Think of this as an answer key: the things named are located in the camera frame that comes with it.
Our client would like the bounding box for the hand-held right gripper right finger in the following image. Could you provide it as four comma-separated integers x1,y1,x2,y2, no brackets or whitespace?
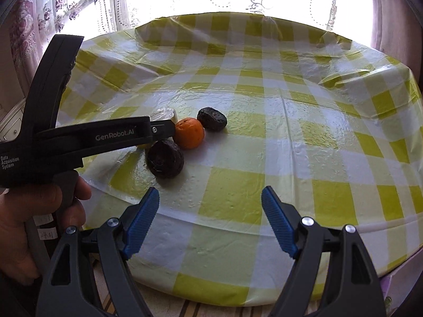
261,186,387,317

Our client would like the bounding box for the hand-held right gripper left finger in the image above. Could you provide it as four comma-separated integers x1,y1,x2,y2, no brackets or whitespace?
36,187,161,317

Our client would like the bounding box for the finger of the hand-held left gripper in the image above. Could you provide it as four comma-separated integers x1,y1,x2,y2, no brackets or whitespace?
35,116,175,160
21,35,85,136

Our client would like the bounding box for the pomelo wedge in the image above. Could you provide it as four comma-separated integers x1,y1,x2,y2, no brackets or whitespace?
136,108,179,149

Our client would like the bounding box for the person's left hand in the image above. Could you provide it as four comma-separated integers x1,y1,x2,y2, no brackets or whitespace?
0,175,92,286

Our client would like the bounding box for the white cabinet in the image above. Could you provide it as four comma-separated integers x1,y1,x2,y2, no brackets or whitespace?
0,97,27,143

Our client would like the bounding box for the yellow checkered plastic tablecloth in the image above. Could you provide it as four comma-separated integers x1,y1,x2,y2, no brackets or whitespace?
54,14,423,307

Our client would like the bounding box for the large dark wrinkled passion fruit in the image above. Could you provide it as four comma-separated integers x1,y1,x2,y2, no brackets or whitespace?
146,139,185,179

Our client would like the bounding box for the small orange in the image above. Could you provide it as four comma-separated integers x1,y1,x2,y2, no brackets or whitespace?
174,118,205,150

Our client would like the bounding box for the striped towel blanket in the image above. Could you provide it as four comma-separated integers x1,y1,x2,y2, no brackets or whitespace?
94,261,334,317

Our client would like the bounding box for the small dark wrinkled passion fruit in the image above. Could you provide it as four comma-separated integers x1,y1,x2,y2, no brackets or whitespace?
197,107,228,132

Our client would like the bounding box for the purple cardboard box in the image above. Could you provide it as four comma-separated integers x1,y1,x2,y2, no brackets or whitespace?
380,264,417,317

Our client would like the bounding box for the pink drape curtain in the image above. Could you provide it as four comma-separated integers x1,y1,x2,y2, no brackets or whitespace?
368,0,423,62

